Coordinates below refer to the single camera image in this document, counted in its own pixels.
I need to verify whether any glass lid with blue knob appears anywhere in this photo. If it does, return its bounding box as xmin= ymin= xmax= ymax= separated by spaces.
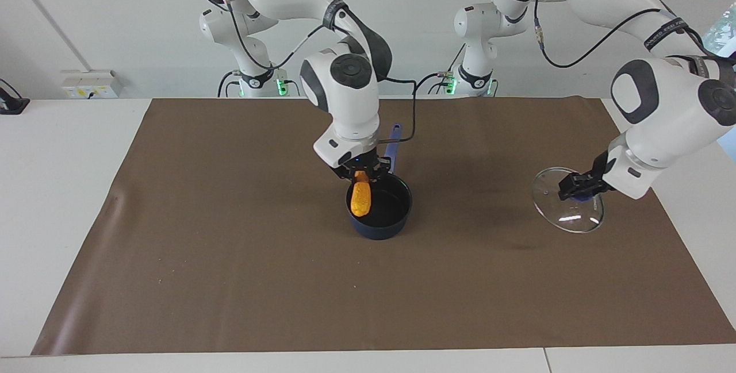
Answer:
xmin=532 ymin=167 xmax=605 ymax=234

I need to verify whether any yellow toy corn cob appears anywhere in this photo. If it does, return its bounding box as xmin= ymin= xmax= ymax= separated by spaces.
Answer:
xmin=350 ymin=171 xmax=373 ymax=217

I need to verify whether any brown table mat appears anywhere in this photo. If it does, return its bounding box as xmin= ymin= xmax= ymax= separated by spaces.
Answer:
xmin=32 ymin=97 xmax=736 ymax=356

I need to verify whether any window with green view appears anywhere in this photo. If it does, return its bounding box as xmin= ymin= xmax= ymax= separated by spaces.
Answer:
xmin=704 ymin=2 xmax=736 ymax=46

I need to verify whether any blue pot with long handle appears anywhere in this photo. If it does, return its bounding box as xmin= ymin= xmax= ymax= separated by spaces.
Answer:
xmin=347 ymin=124 xmax=413 ymax=241

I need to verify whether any black left base cable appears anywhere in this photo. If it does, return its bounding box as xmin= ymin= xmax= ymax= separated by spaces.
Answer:
xmin=412 ymin=45 xmax=466 ymax=96

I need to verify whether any black base cable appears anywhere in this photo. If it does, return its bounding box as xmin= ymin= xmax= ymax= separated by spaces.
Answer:
xmin=412 ymin=45 xmax=466 ymax=96
xmin=217 ymin=70 xmax=243 ymax=98

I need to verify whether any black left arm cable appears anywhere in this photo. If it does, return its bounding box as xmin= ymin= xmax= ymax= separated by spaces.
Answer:
xmin=533 ymin=0 xmax=707 ymax=69

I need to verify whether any black right base cable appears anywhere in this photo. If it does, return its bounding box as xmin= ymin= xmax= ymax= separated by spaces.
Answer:
xmin=217 ymin=70 xmax=243 ymax=98

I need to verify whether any white wall socket box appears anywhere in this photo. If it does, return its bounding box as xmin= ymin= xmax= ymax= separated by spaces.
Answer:
xmin=62 ymin=70 xmax=122 ymax=99

